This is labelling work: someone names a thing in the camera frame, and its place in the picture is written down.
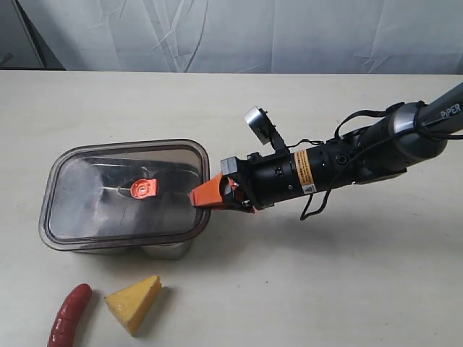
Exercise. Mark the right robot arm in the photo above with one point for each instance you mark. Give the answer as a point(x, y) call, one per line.
point(405, 134)

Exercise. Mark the yellow toy cheese wedge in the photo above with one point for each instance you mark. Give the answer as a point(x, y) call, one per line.
point(131, 304)

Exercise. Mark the smoked transparent plastic lid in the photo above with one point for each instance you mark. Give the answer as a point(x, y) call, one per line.
point(122, 195)

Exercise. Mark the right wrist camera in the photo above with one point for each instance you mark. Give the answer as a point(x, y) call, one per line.
point(258, 121)

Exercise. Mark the white backdrop curtain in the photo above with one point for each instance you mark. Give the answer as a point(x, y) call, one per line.
point(282, 37)

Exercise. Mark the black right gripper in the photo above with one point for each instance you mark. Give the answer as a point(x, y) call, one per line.
point(261, 181)

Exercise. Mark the red toy sausage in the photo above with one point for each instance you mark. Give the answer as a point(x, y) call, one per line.
point(68, 316)

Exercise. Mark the stainless steel lunch box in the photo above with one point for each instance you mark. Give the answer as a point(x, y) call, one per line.
point(165, 251)

